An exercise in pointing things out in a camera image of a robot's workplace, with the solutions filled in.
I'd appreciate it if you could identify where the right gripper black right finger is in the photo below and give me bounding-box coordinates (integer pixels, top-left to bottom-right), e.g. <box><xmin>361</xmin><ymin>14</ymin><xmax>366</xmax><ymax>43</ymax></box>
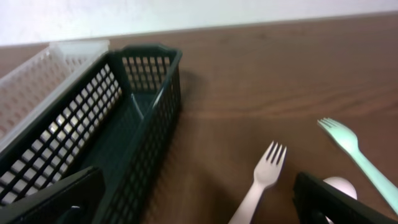
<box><xmin>293</xmin><ymin>172</ymin><xmax>397</xmax><ymax>224</ymax></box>

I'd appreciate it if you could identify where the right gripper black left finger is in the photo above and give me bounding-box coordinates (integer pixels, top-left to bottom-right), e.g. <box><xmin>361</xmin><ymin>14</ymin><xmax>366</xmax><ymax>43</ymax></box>
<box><xmin>1</xmin><ymin>167</ymin><xmax>105</xmax><ymax>223</ymax></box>

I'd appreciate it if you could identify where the white plastic spoon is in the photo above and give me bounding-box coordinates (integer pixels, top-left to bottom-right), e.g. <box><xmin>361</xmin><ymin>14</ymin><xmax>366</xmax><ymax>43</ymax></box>
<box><xmin>322</xmin><ymin>176</ymin><xmax>358</xmax><ymax>224</ymax></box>

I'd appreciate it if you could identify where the white plastic fork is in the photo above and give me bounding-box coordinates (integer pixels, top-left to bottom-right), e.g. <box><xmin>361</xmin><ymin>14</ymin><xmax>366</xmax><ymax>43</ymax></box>
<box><xmin>229</xmin><ymin>141</ymin><xmax>287</xmax><ymax>224</ymax></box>

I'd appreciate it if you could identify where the mint green plastic fork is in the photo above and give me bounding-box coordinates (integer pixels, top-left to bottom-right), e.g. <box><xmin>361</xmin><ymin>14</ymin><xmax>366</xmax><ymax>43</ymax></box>
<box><xmin>317</xmin><ymin>118</ymin><xmax>397</xmax><ymax>214</ymax></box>

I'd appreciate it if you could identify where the dark green mesh basket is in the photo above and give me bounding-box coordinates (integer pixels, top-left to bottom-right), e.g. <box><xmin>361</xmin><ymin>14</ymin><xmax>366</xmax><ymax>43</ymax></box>
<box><xmin>1</xmin><ymin>44</ymin><xmax>182</xmax><ymax>223</ymax></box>

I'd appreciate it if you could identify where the clear plastic mesh basket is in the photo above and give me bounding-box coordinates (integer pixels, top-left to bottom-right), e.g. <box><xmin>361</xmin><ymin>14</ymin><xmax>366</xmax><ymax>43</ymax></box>
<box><xmin>1</xmin><ymin>40</ymin><xmax>109</xmax><ymax>151</ymax></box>

